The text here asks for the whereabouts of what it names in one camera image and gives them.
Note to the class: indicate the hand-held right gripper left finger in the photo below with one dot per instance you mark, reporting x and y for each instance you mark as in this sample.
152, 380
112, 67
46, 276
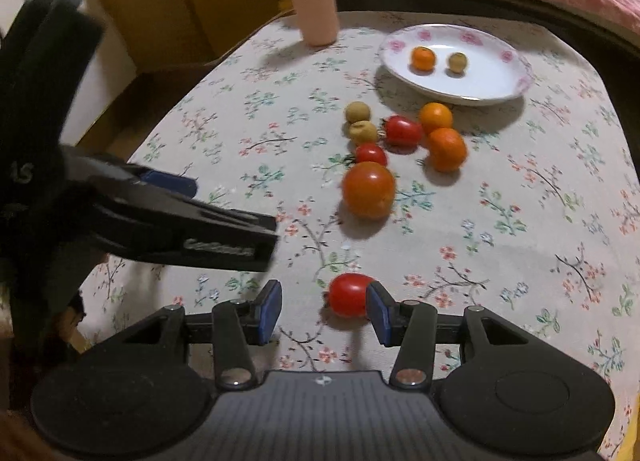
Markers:
270, 313

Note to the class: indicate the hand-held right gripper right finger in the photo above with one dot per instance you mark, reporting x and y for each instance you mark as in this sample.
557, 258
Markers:
378, 315

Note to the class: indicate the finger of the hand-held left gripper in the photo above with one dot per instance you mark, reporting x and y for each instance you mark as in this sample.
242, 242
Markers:
220, 236
170, 182

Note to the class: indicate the cherry tomato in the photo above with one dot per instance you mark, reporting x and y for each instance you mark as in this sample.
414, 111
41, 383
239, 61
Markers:
371, 155
403, 131
349, 295

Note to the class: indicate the large tomato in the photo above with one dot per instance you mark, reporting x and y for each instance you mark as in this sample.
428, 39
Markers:
368, 190

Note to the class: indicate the longan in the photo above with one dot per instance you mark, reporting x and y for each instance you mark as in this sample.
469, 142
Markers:
358, 112
361, 133

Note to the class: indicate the white floral plate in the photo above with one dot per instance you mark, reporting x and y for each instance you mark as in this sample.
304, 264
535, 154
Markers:
482, 76

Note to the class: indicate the floral tablecloth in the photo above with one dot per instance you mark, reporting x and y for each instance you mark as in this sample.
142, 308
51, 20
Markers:
500, 251

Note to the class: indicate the small orange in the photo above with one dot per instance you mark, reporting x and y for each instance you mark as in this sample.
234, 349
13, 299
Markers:
423, 59

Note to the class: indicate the small green fruit in plate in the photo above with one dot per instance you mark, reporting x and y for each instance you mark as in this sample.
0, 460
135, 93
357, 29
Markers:
457, 63

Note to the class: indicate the black curved frame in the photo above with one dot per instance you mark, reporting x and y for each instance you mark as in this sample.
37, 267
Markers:
500, 1

